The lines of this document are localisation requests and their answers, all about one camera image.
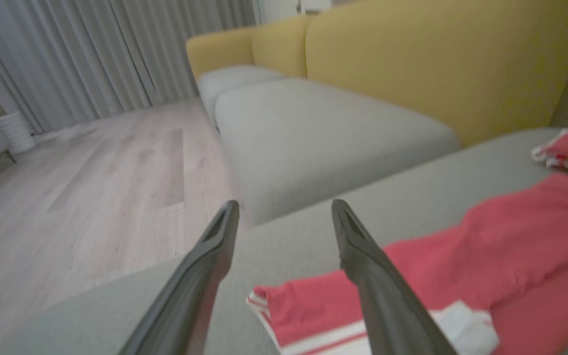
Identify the wide grey sofa seat cushion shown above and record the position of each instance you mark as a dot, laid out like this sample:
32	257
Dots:
323	143

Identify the red jersey with white trim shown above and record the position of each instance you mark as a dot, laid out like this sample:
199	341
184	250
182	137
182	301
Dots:
520	246

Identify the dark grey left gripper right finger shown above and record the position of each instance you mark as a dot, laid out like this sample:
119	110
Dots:
387	305

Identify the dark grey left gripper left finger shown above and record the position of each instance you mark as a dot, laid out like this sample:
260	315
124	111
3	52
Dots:
185	305

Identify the yellow sofa armrest end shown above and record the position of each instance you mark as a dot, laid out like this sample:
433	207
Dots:
220	52

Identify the grey pleated curtain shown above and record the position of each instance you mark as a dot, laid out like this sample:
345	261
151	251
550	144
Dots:
91	54

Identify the narrow yellow sofa backrest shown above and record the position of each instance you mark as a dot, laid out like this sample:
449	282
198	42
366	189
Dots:
279	47

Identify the white ribbed plant pot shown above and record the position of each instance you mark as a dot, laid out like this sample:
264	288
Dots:
15	132

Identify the narrow grey sofa seat cushion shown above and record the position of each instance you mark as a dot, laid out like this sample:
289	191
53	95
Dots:
234	81

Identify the wide yellow sofa backrest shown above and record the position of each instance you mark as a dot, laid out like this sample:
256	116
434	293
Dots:
437	64

